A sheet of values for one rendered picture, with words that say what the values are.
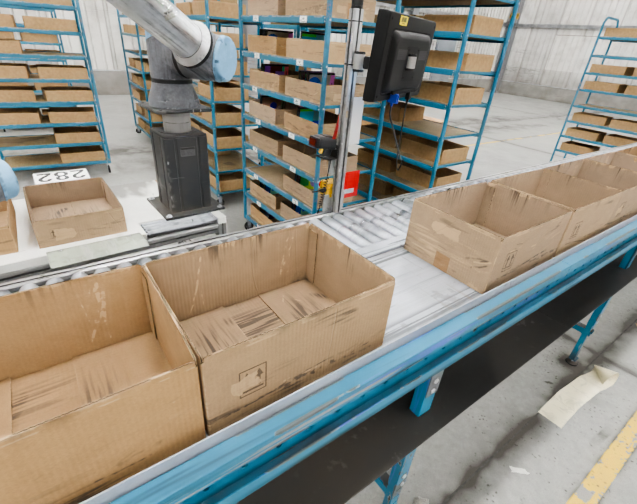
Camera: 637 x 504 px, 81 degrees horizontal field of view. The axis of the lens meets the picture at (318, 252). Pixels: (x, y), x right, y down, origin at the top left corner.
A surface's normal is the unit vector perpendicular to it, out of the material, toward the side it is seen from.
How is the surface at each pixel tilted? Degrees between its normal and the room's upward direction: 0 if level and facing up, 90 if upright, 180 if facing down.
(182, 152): 90
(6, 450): 90
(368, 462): 0
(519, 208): 90
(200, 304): 89
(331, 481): 0
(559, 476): 0
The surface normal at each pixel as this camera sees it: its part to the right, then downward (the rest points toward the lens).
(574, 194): -0.81, 0.22
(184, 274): 0.60, 0.43
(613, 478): 0.07, -0.87
